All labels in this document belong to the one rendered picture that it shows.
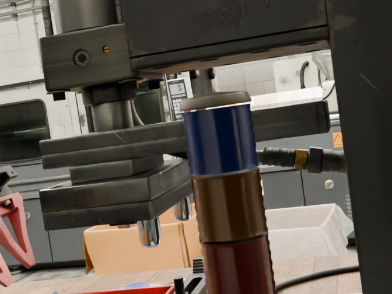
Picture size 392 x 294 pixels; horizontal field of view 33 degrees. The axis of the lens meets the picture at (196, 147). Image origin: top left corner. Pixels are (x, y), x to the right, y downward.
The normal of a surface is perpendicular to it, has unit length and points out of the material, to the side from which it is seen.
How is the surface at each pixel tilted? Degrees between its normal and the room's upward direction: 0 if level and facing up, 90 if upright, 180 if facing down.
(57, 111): 90
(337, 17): 90
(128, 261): 86
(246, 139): 104
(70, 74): 90
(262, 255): 76
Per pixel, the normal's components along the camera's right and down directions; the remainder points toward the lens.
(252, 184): 0.69, 0.18
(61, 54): -0.22, 0.08
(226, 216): -0.18, -0.17
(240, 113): 0.53, -0.28
